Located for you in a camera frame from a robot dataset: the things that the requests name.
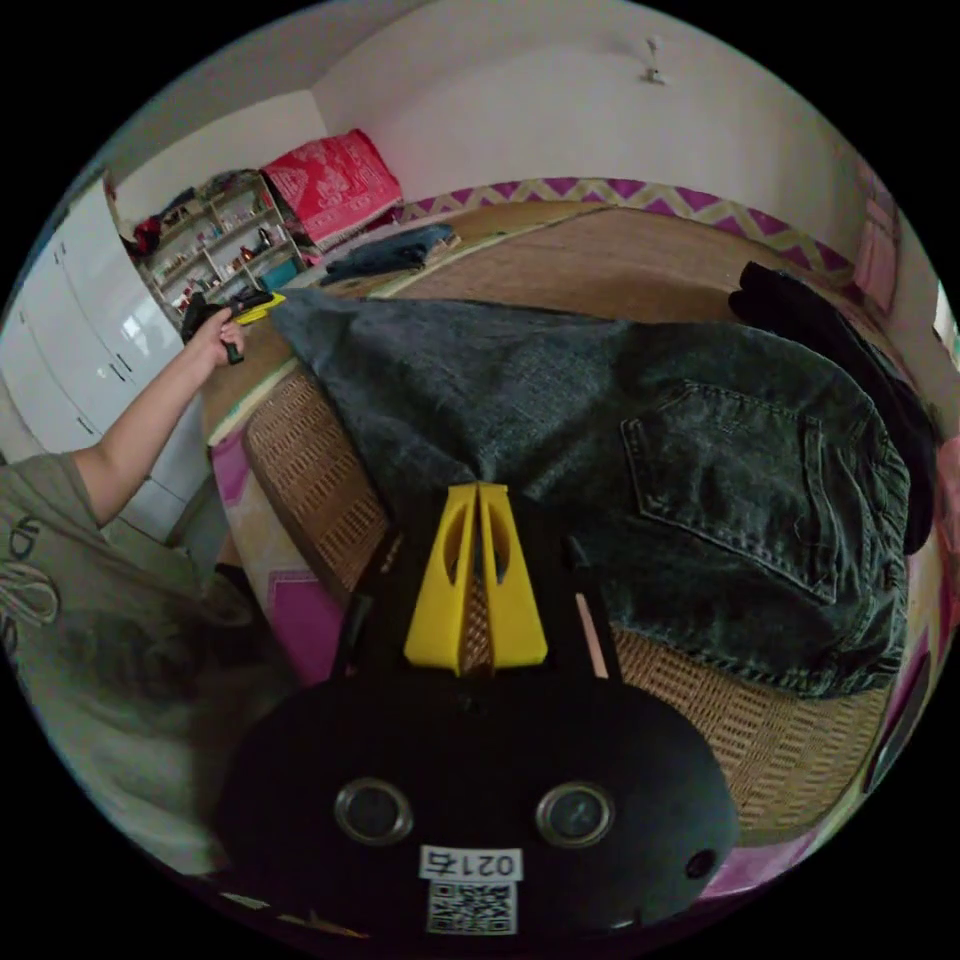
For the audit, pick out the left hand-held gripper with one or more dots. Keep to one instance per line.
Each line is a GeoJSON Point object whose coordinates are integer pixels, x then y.
{"type": "Point", "coordinates": [202, 309]}

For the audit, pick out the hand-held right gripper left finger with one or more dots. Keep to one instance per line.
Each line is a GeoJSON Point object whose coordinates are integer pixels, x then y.
{"type": "Point", "coordinates": [431, 622]}

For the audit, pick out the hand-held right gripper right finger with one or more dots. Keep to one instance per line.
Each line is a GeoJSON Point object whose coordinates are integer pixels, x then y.
{"type": "Point", "coordinates": [517, 622]}

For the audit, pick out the gray washed jeans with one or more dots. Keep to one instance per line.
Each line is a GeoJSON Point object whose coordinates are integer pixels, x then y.
{"type": "Point", "coordinates": [585, 420]}

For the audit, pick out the person's left forearm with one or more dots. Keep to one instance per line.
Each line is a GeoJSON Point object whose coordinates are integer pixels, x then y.
{"type": "Point", "coordinates": [142, 420]}

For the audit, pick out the person's left hand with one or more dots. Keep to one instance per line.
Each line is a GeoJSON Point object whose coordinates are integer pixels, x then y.
{"type": "Point", "coordinates": [213, 345]}

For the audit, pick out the white shelf with bottles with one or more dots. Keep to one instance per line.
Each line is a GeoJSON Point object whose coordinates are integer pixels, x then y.
{"type": "Point", "coordinates": [217, 240]}

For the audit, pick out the pile of clothes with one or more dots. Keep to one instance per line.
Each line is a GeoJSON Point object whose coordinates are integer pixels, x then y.
{"type": "Point", "coordinates": [390, 253]}

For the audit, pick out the red patterned blanket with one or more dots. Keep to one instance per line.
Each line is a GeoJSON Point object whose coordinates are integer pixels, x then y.
{"type": "Point", "coordinates": [330, 184]}

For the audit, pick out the white glossy cupboard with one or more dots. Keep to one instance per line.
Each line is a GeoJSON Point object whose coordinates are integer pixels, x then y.
{"type": "Point", "coordinates": [82, 315]}

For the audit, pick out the bed with woven mat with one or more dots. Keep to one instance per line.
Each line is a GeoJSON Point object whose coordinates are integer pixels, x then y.
{"type": "Point", "coordinates": [570, 247]}

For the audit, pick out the person's body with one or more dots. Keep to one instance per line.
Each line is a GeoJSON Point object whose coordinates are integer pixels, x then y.
{"type": "Point", "coordinates": [105, 645]}

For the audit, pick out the black garment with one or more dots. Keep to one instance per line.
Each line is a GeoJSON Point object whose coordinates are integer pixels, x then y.
{"type": "Point", "coordinates": [847, 337]}

